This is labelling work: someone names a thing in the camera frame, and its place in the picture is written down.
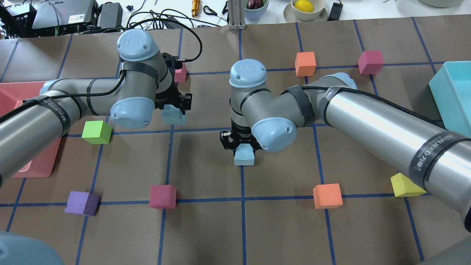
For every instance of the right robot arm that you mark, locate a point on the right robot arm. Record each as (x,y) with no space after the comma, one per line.
(434,158)

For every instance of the pink tray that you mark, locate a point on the pink tray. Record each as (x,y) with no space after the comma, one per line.
(29,143)

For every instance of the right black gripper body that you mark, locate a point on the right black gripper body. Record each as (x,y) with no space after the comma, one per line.
(239,137)

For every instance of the black computer box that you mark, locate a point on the black computer box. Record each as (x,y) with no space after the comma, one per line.
(65,13)

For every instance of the far red block right side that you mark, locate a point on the far red block right side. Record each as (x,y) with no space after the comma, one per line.
(371,62)

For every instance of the orange block near base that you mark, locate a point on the orange block near base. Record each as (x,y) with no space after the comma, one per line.
(327,196)

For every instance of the black power adapter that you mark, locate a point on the black power adapter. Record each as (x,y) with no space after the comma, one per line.
(335,12)

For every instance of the aluminium frame post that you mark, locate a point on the aluminium frame post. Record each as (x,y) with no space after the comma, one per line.
(236,15)

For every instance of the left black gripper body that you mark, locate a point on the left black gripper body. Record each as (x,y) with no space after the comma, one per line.
(170,98)

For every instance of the far orange block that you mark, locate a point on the far orange block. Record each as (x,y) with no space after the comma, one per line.
(305,64)

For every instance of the brass cylinder tool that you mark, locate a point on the brass cylinder tool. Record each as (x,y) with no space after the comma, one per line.
(196,8)

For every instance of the purple block near base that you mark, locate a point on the purple block near base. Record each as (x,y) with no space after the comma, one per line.
(82,203)

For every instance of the light blue block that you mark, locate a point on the light blue block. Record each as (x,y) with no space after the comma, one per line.
(244,155)
(172,115)

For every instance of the bowl with red fruit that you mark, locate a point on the bowl with red fruit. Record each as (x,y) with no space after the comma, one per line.
(255,9)

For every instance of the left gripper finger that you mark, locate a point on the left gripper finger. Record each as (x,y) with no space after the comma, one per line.
(185,102)

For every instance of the far red block left side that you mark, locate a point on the far red block left side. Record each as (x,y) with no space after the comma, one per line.
(180,73)

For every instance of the black power brick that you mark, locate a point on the black power brick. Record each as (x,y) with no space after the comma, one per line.
(110,15)

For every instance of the cyan tray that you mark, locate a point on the cyan tray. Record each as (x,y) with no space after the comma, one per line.
(451,89)

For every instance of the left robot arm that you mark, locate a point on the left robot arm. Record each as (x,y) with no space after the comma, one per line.
(145,83)

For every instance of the black scissors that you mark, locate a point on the black scissors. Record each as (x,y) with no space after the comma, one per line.
(208,11)

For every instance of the red block near base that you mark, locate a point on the red block near base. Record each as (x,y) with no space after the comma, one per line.
(163,197)

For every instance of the yellow block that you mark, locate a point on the yellow block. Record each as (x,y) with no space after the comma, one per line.
(404,187)

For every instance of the green block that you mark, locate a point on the green block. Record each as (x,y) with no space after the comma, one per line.
(97,132)

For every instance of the bowl with lemon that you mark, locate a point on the bowl with lemon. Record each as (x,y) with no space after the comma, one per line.
(305,10)

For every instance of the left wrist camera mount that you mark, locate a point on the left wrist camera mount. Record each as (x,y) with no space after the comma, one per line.
(173,62)

